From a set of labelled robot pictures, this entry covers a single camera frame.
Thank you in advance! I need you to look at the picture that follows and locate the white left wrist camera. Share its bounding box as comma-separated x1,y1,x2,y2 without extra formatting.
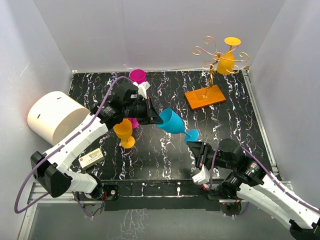
133,81,151,99

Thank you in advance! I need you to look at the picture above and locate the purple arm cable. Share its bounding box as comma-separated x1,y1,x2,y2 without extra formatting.
14,76,137,215
207,147,320,218

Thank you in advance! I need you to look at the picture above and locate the pink wine glass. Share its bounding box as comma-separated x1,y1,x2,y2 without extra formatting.
129,68,147,84
128,118,140,129

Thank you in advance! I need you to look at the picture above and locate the small cardboard box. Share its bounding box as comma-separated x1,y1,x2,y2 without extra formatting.
78,148,104,170

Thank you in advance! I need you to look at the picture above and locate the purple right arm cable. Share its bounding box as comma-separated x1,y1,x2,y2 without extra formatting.
207,147,320,218

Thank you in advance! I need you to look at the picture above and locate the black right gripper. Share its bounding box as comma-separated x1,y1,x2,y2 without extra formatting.
186,141,235,171

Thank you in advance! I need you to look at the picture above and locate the yellow wine glass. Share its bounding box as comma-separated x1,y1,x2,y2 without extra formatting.
216,36,241,75
113,118,135,149

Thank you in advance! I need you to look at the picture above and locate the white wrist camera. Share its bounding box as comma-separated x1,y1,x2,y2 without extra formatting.
133,81,151,99
192,166,214,189

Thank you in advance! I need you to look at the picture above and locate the blue wine glass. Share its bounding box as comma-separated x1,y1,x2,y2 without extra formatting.
157,108,199,143

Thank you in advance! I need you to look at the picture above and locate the white round container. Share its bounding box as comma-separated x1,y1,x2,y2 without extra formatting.
27,91,90,146

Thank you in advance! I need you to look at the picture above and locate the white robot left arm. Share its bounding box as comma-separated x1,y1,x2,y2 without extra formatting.
27,82,199,200

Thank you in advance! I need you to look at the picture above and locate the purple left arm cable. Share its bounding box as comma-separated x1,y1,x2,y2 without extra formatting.
14,76,137,215

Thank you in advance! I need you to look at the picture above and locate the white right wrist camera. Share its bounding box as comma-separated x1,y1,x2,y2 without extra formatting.
192,166,214,189

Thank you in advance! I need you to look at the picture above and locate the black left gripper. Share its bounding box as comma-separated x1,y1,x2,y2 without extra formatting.
123,96,164,125

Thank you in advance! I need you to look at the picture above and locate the gold wire glass rack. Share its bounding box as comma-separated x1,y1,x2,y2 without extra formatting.
184,36,250,111

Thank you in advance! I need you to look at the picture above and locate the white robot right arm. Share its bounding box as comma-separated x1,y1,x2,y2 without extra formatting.
198,138,320,240

